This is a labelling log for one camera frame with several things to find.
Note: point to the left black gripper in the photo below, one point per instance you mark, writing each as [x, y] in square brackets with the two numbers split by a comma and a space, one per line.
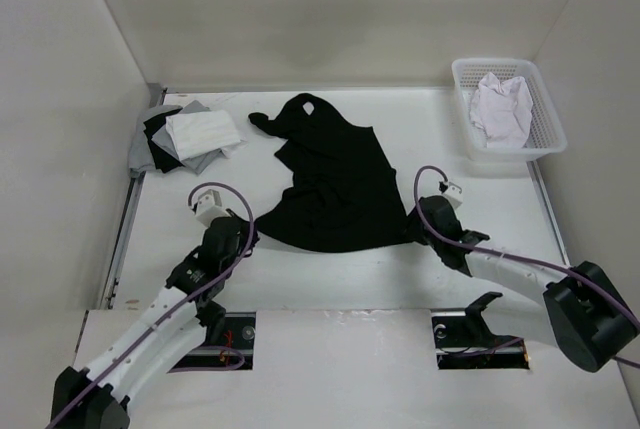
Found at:
[245, 231]

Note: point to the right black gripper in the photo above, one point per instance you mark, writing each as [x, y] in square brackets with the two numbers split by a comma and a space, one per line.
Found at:
[413, 227]

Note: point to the black tank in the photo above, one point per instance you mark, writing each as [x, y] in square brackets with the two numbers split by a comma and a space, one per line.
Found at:
[163, 161]
[344, 195]

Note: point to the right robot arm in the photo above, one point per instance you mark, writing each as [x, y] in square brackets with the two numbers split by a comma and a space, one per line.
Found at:
[577, 309]

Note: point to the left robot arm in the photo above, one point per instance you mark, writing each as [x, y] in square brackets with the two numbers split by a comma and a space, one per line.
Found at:
[183, 316]

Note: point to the folded black tank top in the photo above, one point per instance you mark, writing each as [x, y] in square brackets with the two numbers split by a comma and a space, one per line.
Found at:
[163, 161]

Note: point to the folded white tank top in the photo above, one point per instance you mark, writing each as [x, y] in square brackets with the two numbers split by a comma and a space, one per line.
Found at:
[196, 134]

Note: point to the bottom grey tank top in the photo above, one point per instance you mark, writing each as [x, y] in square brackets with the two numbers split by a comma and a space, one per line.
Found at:
[139, 156]

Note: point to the folded grey tank top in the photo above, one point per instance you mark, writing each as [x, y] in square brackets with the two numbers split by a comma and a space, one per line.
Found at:
[196, 164]

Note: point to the white tank top in basket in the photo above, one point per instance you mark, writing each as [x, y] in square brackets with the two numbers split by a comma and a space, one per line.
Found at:
[502, 110]

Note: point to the white plastic basket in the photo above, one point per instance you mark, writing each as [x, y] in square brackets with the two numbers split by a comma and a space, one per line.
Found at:
[546, 135]

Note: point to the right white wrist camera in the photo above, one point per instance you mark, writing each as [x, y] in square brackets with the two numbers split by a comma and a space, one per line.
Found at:
[452, 193]

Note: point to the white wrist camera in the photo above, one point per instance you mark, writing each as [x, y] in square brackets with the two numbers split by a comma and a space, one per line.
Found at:
[452, 193]
[208, 207]

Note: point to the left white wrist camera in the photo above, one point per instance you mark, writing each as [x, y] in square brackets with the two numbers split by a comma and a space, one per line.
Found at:
[208, 207]

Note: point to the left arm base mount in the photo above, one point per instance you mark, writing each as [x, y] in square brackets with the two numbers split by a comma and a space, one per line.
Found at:
[228, 346]

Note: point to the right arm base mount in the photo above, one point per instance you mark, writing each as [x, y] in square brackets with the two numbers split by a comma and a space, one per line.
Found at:
[463, 340]

